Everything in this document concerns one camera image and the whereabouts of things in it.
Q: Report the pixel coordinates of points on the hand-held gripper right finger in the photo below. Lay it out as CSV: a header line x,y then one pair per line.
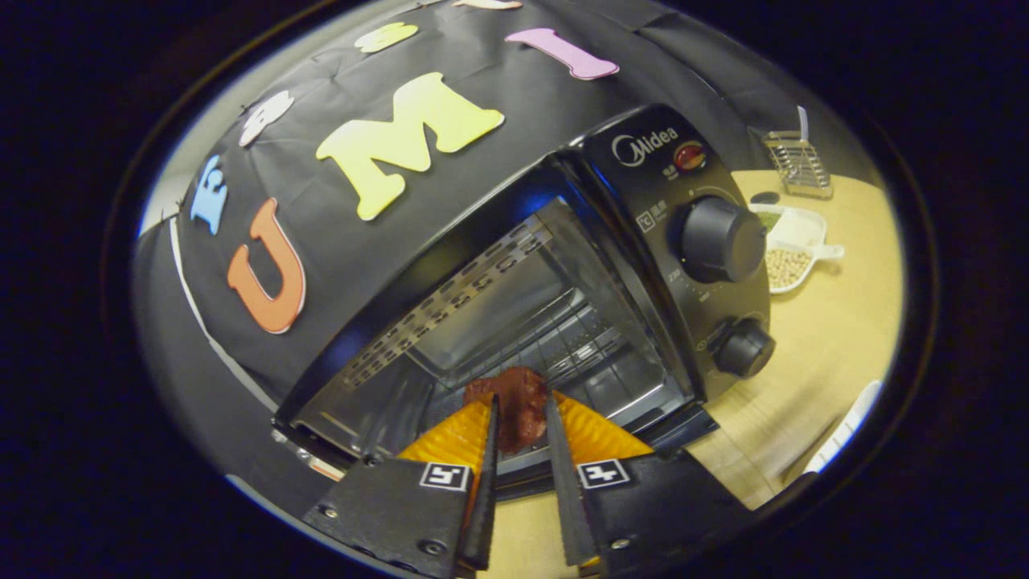
x,y
567,498

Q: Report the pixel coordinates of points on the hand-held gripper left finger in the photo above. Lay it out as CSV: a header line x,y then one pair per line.
x,y
482,523

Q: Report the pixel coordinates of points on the red meat slice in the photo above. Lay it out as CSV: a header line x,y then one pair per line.
x,y
522,402

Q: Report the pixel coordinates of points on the black toaster oven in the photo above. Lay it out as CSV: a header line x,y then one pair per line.
x,y
643,185

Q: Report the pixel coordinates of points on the small white ribbed tray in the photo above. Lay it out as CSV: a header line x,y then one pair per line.
x,y
844,426

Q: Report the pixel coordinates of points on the pile of pale beans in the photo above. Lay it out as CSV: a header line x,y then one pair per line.
x,y
786,268

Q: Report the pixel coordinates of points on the pile of green beans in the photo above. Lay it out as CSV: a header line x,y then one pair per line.
x,y
769,221

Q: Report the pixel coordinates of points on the white divided plate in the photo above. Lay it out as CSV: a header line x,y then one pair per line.
x,y
800,233

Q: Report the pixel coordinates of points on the small black round lid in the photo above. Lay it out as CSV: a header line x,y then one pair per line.
x,y
764,197

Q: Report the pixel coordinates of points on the metal spoon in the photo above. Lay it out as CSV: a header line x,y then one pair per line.
x,y
802,122

